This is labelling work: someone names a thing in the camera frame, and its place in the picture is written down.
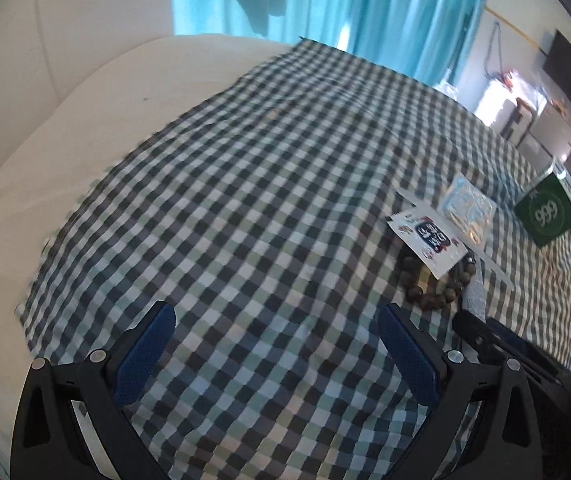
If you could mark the green box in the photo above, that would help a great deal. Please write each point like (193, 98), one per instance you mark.
(548, 215)

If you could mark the checkered cloth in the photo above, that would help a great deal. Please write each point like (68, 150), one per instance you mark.
(265, 210)

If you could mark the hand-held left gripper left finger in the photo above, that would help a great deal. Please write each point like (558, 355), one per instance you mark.
(145, 355)

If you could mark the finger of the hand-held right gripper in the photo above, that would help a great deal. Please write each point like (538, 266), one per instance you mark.
(476, 295)
(520, 352)

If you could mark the white appliance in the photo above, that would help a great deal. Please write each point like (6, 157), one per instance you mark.
(495, 105)

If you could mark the clear foil packet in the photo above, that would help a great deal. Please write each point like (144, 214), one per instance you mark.
(468, 207)

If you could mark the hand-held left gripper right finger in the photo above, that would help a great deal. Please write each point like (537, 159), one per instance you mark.
(410, 355)

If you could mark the white printed sachet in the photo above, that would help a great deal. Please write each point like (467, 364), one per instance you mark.
(428, 240)

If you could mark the white desktop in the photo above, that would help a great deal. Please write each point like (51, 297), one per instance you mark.
(65, 135)

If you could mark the turquoise curtain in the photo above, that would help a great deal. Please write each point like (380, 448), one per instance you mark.
(365, 5)

